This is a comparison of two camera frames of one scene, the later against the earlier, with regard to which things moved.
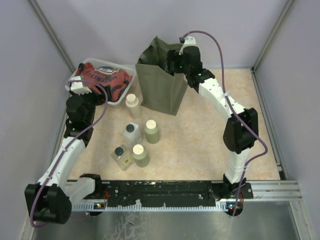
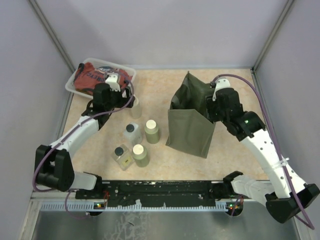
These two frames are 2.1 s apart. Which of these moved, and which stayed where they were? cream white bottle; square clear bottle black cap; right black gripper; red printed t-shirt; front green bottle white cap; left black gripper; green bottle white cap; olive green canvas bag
Moved: right black gripper; left black gripper; olive green canvas bag
Stayed: front green bottle white cap; red printed t-shirt; green bottle white cap; cream white bottle; square clear bottle black cap
